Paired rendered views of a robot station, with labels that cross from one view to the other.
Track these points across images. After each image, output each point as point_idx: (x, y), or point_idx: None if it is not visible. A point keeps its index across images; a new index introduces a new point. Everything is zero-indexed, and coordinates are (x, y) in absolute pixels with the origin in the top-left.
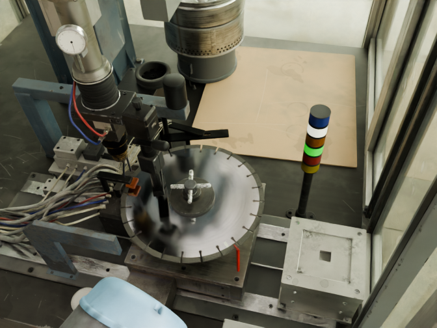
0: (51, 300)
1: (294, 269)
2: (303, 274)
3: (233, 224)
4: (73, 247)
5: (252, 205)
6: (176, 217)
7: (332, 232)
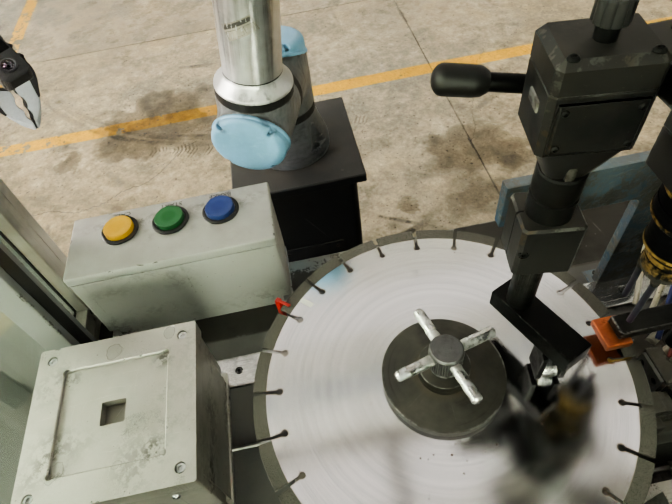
0: (586, 237)
1: (172, 354)
2: (155, 350)
3: (309, 349)
4: None
5: (283, 416)
6: (443, 313)
7: (92, 477)
